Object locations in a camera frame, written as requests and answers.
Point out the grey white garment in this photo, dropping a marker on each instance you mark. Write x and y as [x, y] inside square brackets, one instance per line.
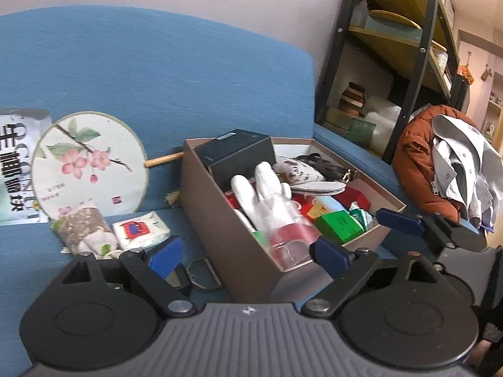
[468, 170]

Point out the black metal shelf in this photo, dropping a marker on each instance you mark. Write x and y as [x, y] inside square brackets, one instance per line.
[399, 50]

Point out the green coconut snack bag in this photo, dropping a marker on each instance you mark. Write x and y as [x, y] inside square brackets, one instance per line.
[21, 130]

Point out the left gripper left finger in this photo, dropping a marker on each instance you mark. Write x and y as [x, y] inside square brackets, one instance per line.
[149, 270]

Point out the white glove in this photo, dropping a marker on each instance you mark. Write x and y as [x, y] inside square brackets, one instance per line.
[255, 196]

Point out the green small box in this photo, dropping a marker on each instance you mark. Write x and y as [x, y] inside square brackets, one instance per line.
[339, 227]

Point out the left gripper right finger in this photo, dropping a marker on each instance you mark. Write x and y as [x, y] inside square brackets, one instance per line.
[349, 272]

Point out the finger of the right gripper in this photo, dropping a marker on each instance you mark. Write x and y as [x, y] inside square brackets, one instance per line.
[400, 222]
[457, 229]

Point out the white tissue packet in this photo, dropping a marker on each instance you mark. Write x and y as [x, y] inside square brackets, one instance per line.
[142, 232]

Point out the blue sofa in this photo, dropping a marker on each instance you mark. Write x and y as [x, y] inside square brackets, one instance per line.
[173, 77]

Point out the brown cardboard box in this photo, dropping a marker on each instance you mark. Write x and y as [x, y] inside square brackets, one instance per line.
[248, 273]

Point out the black digital scale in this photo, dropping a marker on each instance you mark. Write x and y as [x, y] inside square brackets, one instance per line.
[179, 280]

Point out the orange brown jacket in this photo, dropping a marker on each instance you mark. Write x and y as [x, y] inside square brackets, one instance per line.
[413, 162]

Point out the herb tea packet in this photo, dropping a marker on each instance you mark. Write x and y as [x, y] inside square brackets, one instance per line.
[84, 229]

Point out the clear plastic cup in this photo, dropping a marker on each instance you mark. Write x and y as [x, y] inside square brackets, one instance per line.
[287, 233]

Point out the small black box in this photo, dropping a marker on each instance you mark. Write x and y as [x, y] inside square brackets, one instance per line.
[236, 152]

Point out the round floral hand fan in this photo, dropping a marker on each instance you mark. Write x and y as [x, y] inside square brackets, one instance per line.
[91, 157]

